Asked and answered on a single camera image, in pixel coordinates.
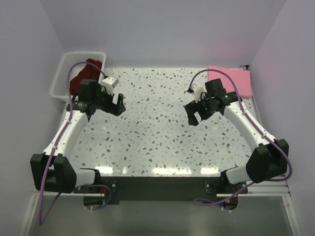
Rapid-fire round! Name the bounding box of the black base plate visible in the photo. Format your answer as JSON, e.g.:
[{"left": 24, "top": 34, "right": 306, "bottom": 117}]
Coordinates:
[{"left": 74, "top": 177, "right": 248, "bottom": 209}]

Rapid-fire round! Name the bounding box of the white plastic basket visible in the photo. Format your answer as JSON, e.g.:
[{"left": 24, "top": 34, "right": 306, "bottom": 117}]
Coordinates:
[{"left": 50, "top": 51, "right": 106, "bottom": 102}]

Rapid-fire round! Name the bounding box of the dark red t shirt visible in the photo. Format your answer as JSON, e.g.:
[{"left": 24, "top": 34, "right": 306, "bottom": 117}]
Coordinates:
[{"left": 69, "top": 64, "right": 100, "bottom": 95}]

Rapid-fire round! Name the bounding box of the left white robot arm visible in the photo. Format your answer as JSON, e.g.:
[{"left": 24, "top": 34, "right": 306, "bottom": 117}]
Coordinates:
[{"left": 30, "top": 77, "right": 126, "bottom": 193}]

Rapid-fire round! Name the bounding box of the folded pink t shirt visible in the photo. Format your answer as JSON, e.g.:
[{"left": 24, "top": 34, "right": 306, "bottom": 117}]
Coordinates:
[{"left": 208, "top": 66, "right": 252, "bottom": 98}]

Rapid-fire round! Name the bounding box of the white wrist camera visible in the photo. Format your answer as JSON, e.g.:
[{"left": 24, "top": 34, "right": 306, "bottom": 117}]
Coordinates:
[
  {"left": 100, "top": 77, "right": 119, "bottom": 95},
  {"left": 193, "top": 87, "right": 206, "bottom": 103}
]

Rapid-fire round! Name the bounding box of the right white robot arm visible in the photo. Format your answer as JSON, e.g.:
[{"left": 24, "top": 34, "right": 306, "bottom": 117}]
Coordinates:
[{"left": 184, "top": 79, "right": 292, "bottom": 194}]

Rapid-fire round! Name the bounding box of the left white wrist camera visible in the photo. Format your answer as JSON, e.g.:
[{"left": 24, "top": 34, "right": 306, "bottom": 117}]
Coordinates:
[{"left": 100, "top": 77, "right": 119, "bottom": 95}]

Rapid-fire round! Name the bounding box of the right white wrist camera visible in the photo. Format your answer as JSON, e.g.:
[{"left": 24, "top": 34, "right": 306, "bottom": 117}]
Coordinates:
[{"left": 193, "top": 87, "right": 206, "bottom": 103}]

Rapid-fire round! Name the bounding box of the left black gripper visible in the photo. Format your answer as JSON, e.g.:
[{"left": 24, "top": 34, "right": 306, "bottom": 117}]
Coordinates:
[{"left": 92, "top": 85, "right": 125, "bottom": 116}]

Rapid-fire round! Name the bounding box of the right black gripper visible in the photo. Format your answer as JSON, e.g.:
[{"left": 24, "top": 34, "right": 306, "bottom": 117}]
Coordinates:
[{"left": 185, "top": 93, "right": 218, "bottom": 126}]

